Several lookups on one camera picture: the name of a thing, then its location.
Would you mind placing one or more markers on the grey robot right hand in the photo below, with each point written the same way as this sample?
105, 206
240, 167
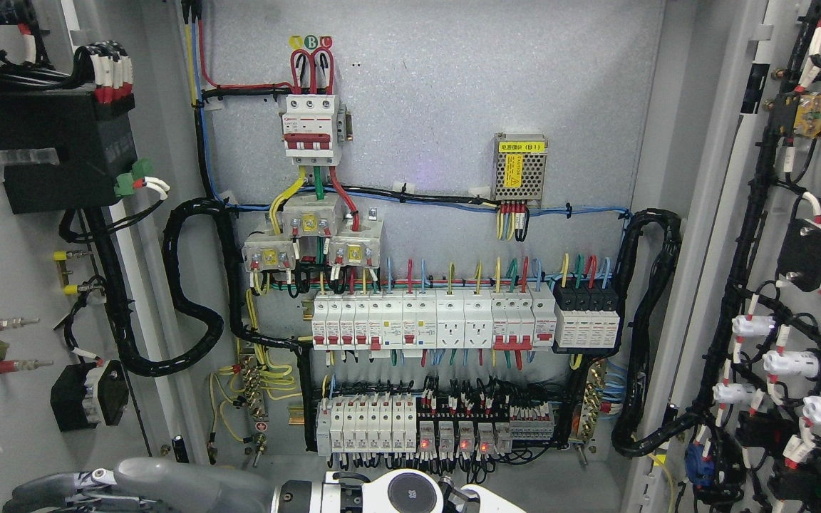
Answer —
146, 484

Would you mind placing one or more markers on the grey cabinet door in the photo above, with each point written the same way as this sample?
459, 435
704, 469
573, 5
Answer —
32, 354
732, 420

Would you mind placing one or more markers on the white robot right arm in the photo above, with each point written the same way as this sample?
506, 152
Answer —
395, 491

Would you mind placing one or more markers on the lower relay and breaker row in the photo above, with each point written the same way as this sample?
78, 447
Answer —
466, 427

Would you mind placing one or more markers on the yellow terminal connector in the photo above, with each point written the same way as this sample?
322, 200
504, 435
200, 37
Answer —
61, 259

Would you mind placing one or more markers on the black digital power meter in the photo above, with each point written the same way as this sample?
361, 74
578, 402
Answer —
64, 149

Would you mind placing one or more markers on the red three pole main breaker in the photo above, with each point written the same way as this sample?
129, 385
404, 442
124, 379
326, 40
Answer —
314, 129

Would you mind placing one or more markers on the white socket breaker row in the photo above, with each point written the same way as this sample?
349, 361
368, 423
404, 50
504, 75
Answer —
414, 322

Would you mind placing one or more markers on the black surge protector block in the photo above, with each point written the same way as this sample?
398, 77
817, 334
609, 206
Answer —
588, 320

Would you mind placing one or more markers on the metal mesh power supply module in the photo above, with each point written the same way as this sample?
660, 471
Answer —
519, 168

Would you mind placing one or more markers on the left door rotary switch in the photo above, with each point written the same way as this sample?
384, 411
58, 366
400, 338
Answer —
86, 394

